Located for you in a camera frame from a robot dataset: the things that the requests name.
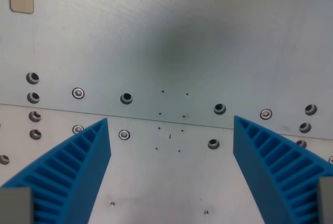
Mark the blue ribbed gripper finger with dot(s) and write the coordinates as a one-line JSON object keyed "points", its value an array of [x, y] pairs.
{"points": [[78, 172], [262, 172]]}

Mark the silver socket head screw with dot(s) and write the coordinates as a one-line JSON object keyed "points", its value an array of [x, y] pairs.
{"points": [[266, 114], [78, 93], [77, 129], [331, 159], [124, 134]]}

